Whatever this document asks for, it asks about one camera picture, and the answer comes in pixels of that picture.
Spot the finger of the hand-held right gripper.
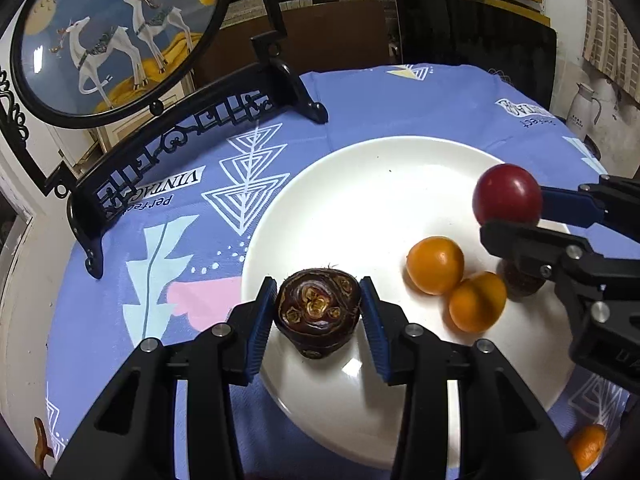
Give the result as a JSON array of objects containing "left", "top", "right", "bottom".
[
  {"left": 480, "top": 219, "right": 640, "bottom": 304},
  {"left": 539, "top": 175, "right": 640, "bottom": 243}
]

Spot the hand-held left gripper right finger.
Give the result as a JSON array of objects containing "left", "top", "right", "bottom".
[{"left": 358, "top": 276, "right": 583, "bottom": 480}]

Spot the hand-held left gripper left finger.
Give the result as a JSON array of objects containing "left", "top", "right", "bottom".
[{"left": 52, "top": 276, "right": 278, "bottom": 480}]

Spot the brown water chestnut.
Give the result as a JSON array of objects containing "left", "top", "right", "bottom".
[
  {"left": 497, "top": 257, "right": 548, "bottom": 301},
  {"left": 274, "top": 266, "right": 363, "bottom": 361}
]

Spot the red plum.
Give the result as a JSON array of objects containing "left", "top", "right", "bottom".
[{"left": 472, "top": 163, "right": 544, "bottom": 226}]

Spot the orange mandarin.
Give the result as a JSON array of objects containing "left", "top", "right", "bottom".
[
  {"left": 448, "top": 271, "right": 508, "bottom": 334},
  {"left": 566, "top": 424, "right": 608, "bottom": 473},
  {"left": 405, "top": 236, "right": 466, "bottom": 296}
]

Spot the white round plate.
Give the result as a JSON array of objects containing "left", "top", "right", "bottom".
[{"left": 241, "top": 135, "right": 583, "bottom": 471}]

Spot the white thermos jug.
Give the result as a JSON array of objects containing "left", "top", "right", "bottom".
[{"left": 567, "top": 80, "right": 608, "bottom": 141}]

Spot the striped beige curtain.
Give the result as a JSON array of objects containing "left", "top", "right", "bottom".
[{"left": 582, "top": 0, "right": 640, "bottom": 96}]

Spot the black chair back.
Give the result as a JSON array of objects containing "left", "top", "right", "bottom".
[{"left": 395, "top": 0, "right": 558, "bottom": 111}]

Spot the blue printed tablecloth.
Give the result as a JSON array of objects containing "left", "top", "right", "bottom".
[{"left": 45, "top": 63, "right": 631, "bottom": 480}]

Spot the brown wooden piece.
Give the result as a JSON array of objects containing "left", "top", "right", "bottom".
[{"left": 32, "top": 416, "right": 56, "bottom": 476}]

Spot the brown cardboard box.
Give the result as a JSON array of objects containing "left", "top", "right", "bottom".
[{"left": 192, "top": 0, "right": 391, "bottom": 91}]

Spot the black framed deer table screen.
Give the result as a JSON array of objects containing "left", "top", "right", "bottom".
[{"left": 0, "top": 0, "right": 329, "bottom": 281}]

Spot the light wooden frame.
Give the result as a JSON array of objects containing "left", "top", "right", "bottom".
[{"left": 90, "top": 95, "right": 201, "bottom": 156}]

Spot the window with white frame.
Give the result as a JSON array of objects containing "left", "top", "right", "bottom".
[{"left": 0, "top": 160, "right": 33, "bottom": 281}]

